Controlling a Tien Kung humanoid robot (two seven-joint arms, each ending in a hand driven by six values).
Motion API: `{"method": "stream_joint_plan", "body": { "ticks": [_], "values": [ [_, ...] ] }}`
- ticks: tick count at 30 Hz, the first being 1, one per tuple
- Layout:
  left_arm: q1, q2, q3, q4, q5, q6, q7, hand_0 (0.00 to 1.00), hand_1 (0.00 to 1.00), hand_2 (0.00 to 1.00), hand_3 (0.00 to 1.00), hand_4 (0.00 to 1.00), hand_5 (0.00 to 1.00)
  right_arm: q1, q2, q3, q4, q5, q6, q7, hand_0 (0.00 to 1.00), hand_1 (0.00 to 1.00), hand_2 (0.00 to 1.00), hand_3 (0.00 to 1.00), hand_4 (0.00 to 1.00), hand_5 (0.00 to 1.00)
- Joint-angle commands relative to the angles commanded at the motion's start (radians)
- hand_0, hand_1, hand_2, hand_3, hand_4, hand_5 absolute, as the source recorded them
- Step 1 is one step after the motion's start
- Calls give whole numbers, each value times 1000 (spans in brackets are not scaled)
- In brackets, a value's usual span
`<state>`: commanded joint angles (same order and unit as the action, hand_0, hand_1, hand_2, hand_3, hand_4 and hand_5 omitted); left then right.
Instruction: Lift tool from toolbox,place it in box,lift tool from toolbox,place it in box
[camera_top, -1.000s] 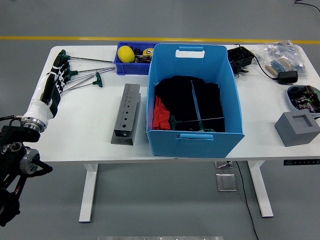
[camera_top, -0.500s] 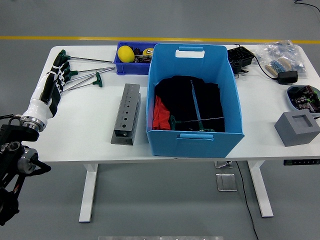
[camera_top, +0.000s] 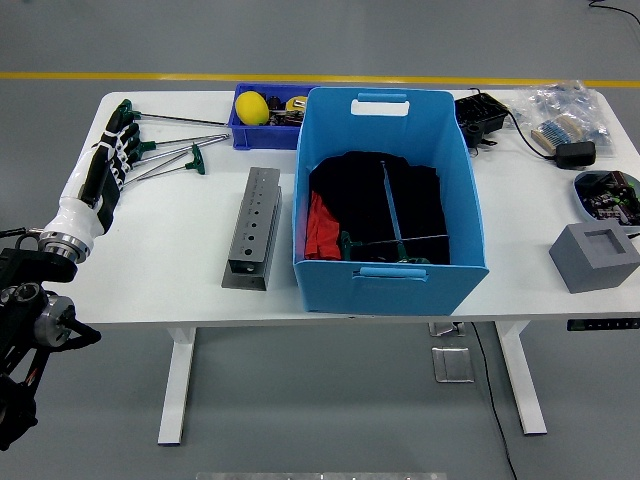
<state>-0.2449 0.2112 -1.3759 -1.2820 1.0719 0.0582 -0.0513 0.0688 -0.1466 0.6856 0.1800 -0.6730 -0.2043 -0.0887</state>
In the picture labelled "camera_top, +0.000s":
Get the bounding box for large green T-handle wrench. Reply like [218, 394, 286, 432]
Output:
[380, 159, 431, 265]

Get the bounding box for black battery charger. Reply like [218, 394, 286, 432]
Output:
[453, 92, 511, 149]

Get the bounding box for thin black floor cable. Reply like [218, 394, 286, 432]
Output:
[588, 0, 640, 24]

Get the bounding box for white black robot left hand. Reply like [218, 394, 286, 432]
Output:
[47, 107, 142, 247]

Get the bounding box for white table leg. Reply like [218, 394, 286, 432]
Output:
[157, 327, 197, 446]
[494, 320, 549, 436]

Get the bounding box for red cloth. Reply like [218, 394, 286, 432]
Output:
[304, 191, 345, 260]

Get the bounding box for light blue bowl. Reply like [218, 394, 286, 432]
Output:
[572, 169, 640, 229]

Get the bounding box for black cloth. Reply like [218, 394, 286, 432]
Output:
[307, 151, 451, 264]

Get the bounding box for dark electronic components pile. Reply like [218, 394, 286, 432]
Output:
[574, 170, 640, 226]

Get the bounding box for black power adapter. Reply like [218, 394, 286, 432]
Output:
[555, 141, 597, 170]

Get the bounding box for small blue plastic bin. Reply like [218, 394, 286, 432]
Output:
[228, 82, 317, 151]

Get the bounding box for black desk control panel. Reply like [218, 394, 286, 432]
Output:
[566, 317, 640, 332]

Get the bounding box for beige resistor tape strip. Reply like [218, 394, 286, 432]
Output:
[530, 113, 584, 154]

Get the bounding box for yellow lemon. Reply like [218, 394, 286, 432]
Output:
[234, 90, 271, 126]

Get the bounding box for grey metal tool holder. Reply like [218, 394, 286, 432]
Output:
[220, 166, 284, 292]

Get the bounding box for grey block with square recess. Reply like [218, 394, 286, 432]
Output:
[548, 222, 640, 294]

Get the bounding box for square metal floor plate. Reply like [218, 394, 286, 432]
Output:
[431, 345, 475, 384]

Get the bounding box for black adapter cable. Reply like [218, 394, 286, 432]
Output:
[504, 109, 559, 161]

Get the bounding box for large blue folding box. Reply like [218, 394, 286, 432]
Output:
[291, 87, 490, 317]

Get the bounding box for small green T-handle wrench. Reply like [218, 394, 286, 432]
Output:
[135, 143, 207, 182]

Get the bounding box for clear plastic parts bags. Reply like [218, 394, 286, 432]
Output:
[509, 79, 615, 159]

